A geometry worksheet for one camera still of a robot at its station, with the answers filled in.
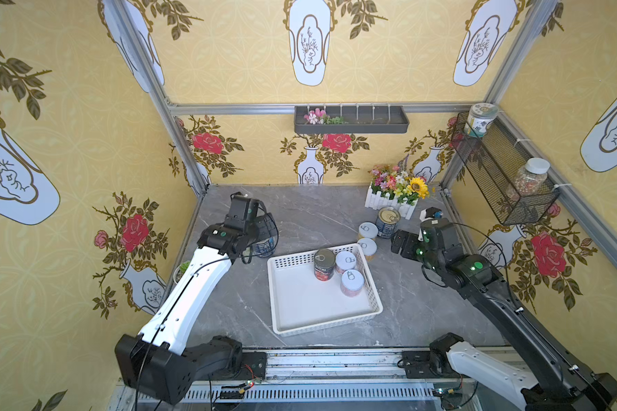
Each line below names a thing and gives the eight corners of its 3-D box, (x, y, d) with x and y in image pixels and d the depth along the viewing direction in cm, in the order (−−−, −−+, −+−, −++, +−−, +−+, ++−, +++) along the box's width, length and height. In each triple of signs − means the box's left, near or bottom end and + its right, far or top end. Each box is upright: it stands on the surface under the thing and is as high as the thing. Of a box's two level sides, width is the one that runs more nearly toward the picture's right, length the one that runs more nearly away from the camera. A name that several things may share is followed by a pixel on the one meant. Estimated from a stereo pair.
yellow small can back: (362, 245, 102) (364, 237, 97) (355, 233, 106) (357, 225, 101) (377, 240, 103) (380, 232, 99) (369, 228, 107) (371, 220, 103)
